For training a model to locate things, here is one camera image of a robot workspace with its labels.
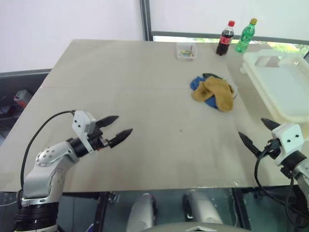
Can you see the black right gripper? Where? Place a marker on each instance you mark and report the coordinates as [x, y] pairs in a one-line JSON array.
[[274, 148]]

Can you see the blue sock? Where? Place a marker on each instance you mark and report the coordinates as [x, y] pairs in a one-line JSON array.
[[195, 83]]

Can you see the grey rounded leg shell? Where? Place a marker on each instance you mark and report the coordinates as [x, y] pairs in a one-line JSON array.
[[142, 212], [202, 210]]

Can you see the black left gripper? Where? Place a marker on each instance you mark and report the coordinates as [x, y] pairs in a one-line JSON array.
[[99, 140]]

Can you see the grey window frame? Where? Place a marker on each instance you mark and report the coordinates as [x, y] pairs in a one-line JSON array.
[[146, 19]]

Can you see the green soda bottle yellow cap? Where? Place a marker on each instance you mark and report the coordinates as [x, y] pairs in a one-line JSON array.
[[245, 38]]

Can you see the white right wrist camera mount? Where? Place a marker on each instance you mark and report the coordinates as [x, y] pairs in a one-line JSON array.
[[289, 137]]

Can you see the clear box with coloured bits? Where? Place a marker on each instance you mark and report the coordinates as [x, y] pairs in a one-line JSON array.
[[186, 52]]

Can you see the red and grey device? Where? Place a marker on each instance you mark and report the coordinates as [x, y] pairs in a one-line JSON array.
[[23, 96]]

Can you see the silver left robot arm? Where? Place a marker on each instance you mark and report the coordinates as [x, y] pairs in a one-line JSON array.
[[43, 174]]

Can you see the white plastic basket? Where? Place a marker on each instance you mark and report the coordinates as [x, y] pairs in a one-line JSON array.
[[277, 89]]

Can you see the cola bottle red cap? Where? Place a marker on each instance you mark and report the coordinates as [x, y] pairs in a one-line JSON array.
[[224, 41]]

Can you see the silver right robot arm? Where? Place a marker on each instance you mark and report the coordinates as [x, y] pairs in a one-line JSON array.
[[301, 169]]

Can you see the dark side desk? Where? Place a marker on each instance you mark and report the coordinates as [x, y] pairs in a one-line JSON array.
[[14, 79]]

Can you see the grey robot chest shell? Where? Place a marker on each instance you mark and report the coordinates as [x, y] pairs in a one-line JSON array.
[[195, 228]]

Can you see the black table leg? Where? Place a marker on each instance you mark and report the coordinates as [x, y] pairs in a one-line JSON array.
[[102, 210], [242, 210]]

